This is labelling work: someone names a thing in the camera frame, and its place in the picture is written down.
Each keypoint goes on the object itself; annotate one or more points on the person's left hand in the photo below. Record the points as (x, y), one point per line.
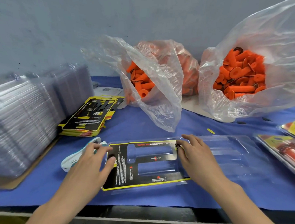
(91, 174)

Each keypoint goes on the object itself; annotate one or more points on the person's right hand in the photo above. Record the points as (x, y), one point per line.
(201, 162)

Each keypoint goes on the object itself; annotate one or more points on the teal hand stapler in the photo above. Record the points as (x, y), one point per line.
(72, 161)

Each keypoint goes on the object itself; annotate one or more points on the yellow black backing card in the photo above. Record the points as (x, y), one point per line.
(120, 178)

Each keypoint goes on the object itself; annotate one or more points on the stack of clear blister shells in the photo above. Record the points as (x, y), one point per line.
(25, 120)

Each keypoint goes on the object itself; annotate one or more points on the person's right forearm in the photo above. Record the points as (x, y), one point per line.
(245, 212)

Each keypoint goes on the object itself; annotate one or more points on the sealed yellow card package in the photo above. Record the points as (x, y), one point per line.
(285, 151)

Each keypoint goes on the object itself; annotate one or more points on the small yellow scrap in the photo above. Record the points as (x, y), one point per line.
(211, 131)

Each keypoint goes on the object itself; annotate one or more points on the stack of yellow black cards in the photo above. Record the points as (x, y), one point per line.
(88, 118)

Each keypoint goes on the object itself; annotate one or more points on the white printed paper sheet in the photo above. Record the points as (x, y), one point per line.
(109, 91)

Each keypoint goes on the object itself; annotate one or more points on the large clear plastic bag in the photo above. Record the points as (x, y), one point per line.
(287, 38)

